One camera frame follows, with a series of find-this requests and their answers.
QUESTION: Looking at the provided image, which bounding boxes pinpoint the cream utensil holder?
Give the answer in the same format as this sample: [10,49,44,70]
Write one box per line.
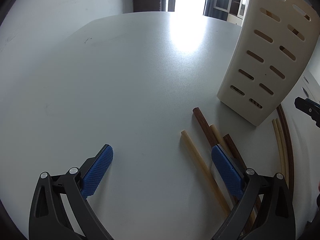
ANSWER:
[217,0,319,126]

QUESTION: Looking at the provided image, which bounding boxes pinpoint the dark blue curtain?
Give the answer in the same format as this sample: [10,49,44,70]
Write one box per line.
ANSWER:
[203,0,220,19]

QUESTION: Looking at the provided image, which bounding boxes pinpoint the light bamboo chopstick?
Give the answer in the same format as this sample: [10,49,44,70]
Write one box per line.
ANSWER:
[181,130,231,217]
[272,118,289,186]
[210,124,232,156]

